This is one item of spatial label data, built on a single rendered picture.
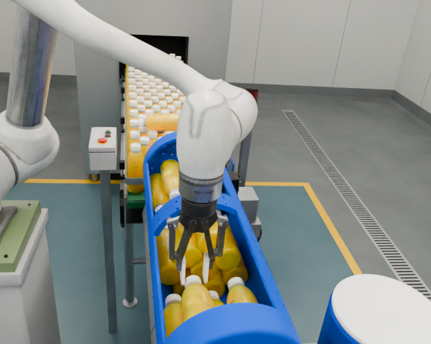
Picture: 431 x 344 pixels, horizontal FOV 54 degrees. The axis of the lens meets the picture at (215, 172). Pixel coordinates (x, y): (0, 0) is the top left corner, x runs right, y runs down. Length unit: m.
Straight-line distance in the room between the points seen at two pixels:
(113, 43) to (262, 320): 0.59
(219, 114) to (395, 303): 0.72
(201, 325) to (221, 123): 0.36
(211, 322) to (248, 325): 0.07
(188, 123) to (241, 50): 5.13
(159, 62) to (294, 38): 5.14
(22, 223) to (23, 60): 0.48
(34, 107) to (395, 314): 1.09
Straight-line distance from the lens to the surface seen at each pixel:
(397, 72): 6.71
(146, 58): 0.91
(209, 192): 0.83
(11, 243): 1.33
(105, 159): 1.69
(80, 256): 2.88
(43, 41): 1.17
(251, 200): 1.84
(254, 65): 5.95
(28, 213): 1.43
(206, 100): 0.76
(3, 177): 1.31
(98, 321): 2.47
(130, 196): 1.73
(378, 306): 1.20
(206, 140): 0.76
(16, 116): 1.30
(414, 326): 1.20
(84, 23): 0.88
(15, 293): 1.34
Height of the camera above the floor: 1.81
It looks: 28 degrees down
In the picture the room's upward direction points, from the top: 5 degrees clockwise
